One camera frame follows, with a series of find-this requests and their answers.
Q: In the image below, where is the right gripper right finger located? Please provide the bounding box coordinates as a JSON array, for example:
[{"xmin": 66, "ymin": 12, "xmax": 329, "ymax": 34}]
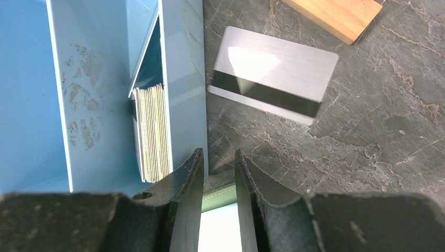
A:
[{"xmin": 235, "ymin": 150, "xmax": 444, "ymax": 251}]

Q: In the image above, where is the blue three-compartment organizer tray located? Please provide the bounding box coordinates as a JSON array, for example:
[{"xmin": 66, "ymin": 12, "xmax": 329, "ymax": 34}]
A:
[{"xmin": 1, "ymin": 1, "xmax": 207, "ymax": 194}]

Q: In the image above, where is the small wooden block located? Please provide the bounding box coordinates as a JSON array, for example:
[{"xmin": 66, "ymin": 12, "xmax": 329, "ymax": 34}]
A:
[{"xmin": 284, "ymin": 0, "xmax": 382, "ymax": 45}]

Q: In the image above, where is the stack of credit cards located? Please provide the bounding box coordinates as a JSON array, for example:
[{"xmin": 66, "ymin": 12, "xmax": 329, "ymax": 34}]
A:
[{"xmin": 131, "ymin": 83, "xmax": 172, "ymax": 183}]

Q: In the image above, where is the green card holder wallet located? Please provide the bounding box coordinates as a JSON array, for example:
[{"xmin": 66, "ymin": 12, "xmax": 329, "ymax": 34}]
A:
[{"xmin": 198, "ymin": 183, "xmax": 243, "ymax": 252}]

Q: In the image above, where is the silver magnetic stripe card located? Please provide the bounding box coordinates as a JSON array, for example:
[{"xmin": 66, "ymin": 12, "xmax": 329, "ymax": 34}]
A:
[{"xmin": 208, "ymin": 26, "xmax": 339, "ymax": 125}]

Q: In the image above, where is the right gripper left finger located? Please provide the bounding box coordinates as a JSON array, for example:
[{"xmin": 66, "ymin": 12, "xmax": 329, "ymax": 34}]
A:
[{"xmin": 1, "ymin": 148, "xmax": 204, "ymax": 251}]

